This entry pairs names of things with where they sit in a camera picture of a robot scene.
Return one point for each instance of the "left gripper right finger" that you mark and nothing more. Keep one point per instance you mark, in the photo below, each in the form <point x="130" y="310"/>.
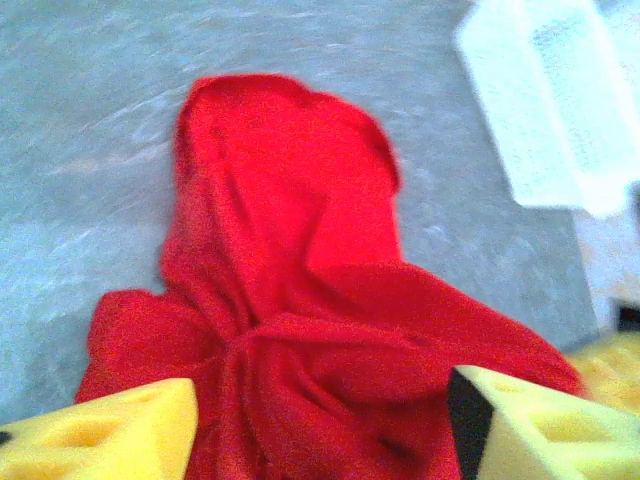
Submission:
<point x="550" y="440"/>

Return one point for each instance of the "red t-shirt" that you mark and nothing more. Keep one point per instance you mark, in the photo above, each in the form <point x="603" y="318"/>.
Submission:
<point x="300" y="250"/>

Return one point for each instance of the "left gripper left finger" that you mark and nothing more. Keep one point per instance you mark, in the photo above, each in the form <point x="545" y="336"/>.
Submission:
<point x="100" y="440"/>

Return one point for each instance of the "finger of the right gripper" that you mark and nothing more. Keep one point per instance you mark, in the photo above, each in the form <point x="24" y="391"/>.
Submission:
<point x="615" y="370"/>

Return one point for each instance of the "white plastic mesh basket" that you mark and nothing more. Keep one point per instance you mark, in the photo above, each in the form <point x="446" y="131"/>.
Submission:
<point x="540" y="100"/>

